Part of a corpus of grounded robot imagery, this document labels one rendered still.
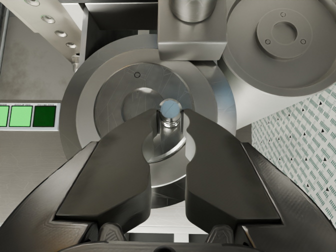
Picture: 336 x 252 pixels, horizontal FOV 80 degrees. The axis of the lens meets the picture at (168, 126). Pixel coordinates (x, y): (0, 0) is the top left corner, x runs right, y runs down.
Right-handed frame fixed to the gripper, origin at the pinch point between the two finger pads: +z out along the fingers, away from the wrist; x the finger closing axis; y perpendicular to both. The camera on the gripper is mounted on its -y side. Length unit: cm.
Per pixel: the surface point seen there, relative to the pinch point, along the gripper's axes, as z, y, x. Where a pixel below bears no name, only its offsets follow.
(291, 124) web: 12.0, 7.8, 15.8
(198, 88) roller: 4.3, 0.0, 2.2
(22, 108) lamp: 34, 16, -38
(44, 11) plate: 29.2, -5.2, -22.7
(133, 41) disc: 7.6, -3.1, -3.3
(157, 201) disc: -1.0, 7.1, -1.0
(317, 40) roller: 8.3, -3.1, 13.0
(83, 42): 8.1, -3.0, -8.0
